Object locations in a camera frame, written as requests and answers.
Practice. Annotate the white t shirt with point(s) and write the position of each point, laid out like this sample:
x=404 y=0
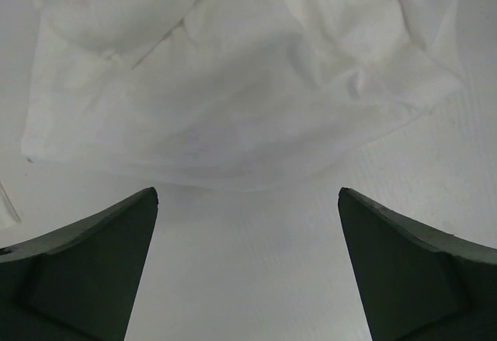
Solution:
x=231 y=94

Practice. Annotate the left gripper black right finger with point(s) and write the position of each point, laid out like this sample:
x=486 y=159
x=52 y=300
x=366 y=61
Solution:
x=417 y=282

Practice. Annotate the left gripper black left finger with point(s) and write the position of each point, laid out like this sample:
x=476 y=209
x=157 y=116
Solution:
x=79 y=282

